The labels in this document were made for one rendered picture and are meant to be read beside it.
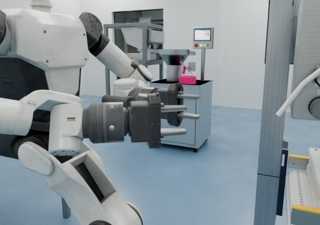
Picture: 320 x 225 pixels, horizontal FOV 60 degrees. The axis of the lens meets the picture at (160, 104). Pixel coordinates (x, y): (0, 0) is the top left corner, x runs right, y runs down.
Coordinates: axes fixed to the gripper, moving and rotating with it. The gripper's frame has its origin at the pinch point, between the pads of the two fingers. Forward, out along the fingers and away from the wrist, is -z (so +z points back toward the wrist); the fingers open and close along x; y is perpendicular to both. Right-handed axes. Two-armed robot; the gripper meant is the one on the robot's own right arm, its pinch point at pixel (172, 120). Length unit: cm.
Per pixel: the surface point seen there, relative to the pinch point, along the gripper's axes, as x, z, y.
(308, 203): 16.4, -27.4, 11.0
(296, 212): 13.4, -19.7, 17.9
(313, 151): 9.2, -35.6, 0.7
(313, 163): 9.3, -31.0, 6.7
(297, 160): 13.6, -35.2, -4.3
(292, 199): 16.9, -25.6, 8.3
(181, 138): 82, -57, -231
